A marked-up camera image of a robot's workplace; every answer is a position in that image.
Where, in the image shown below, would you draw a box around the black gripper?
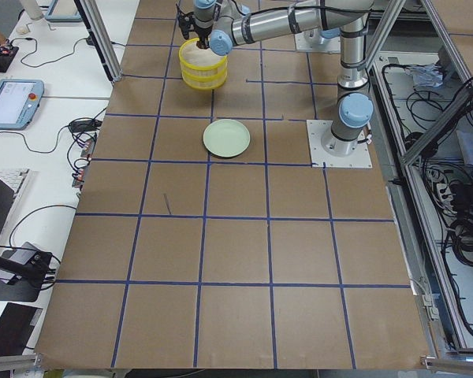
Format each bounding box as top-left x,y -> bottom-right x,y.
176,4 -> 213,49

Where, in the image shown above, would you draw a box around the yellow bamboo steamer layer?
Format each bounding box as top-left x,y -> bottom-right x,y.
181,69 -> 228,91
178,39 -> 227,79

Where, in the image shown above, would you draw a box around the brown half-moon bun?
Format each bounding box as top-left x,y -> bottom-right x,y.
196,40 -> 208,50

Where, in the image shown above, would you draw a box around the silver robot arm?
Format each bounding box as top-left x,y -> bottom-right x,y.
177,1 -> 374,158

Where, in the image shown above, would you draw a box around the light green round plate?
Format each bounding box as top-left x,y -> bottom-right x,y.
203,119 -> 251,158

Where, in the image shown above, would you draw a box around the black power adapter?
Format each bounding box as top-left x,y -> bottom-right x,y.
69,119 -> 102,133

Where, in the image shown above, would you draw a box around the white keyboard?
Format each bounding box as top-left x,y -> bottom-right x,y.
0,168 -> 32,199

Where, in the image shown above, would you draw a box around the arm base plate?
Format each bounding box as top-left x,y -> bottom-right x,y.
295,28 -> 341,54
307,120 -> 373,169

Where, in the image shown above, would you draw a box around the aluminium frame post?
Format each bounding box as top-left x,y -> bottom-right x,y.
74,0 -> 122,83

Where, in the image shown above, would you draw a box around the coiled black cables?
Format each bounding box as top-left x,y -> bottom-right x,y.
441,214 -> 473,269

